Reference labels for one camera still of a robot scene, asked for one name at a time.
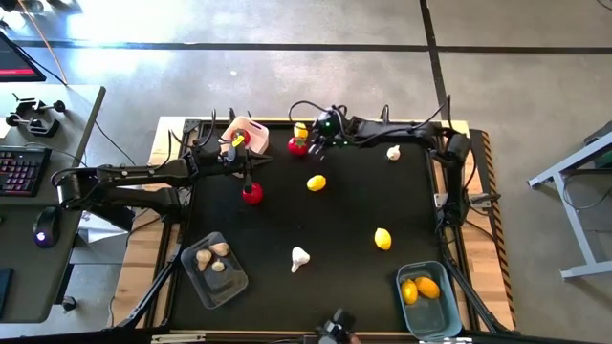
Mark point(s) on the black aluminium table frame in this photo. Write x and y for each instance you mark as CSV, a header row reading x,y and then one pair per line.
x,y
434,128

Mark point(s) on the grey side desk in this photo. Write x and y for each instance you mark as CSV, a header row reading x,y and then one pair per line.
x,y
24,258

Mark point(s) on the grey metal stand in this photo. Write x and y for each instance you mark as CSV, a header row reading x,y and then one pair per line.
x,y
576,220

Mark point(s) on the black yellow hazard tape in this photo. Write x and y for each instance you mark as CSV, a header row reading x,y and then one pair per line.
x,y
497,239

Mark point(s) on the black flat pad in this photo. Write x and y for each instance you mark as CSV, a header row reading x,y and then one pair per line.
x,y
4,291

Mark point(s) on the black laptop screen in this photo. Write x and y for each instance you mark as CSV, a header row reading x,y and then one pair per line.
x,y
14,59

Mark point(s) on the black computer mouse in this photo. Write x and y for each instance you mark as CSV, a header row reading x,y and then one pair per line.
x,y
46,227

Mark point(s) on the grey translucent tray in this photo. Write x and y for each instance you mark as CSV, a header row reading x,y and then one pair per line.
x,y
215,289

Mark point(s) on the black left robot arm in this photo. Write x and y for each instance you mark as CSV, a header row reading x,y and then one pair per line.
x,y
143,172

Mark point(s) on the dark green box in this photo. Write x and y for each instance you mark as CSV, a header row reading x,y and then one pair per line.
x,y
603,153

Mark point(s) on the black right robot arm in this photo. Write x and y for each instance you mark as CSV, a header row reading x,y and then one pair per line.
x,y
392,131

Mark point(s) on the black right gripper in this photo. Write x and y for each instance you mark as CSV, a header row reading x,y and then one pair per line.
x,y
329,125

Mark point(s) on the blue-grey plastic bin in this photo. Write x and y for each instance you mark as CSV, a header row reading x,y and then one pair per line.
x,y
430,317

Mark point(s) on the white paper sheet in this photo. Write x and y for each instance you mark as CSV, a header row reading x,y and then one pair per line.
x,y
102,229

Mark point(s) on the yellow lemon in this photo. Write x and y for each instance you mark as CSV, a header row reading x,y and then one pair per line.
x,y
382,239
300,130
409,291
316,183

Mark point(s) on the orange-yellow lemon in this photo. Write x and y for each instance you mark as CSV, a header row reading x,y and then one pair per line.
x,y
427,287

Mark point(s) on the black desk clamp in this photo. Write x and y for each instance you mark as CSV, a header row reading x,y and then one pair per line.
x,y
40,106
33,126

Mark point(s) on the white garlic bulb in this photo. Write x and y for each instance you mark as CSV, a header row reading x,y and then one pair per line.
x,y
220,249
393,153
203,259
218,265
300,257

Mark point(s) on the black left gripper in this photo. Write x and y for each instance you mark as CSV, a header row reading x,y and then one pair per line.
x,y
212,161

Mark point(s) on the yellow black tag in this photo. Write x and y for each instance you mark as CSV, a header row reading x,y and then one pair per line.
x,y
237,141

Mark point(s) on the white plastic basket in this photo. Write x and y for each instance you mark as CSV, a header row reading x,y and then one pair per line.
x,y
258,136

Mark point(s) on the grey metal bracket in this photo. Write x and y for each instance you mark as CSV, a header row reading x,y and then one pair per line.
x,y
478,199

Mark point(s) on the black round knob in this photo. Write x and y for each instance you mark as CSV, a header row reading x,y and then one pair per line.
x,y
69,303

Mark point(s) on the black table mat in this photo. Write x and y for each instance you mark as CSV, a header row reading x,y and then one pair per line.
x,y
344,215

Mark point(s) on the black support strut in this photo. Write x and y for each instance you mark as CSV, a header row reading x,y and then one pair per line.
x,y
473,296
148,292

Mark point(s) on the black backlit keyboard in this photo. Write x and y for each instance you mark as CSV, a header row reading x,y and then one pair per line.
x,y
21,171

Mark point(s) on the black spring clamp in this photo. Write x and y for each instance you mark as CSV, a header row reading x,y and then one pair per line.
x,y
232,114
385,114

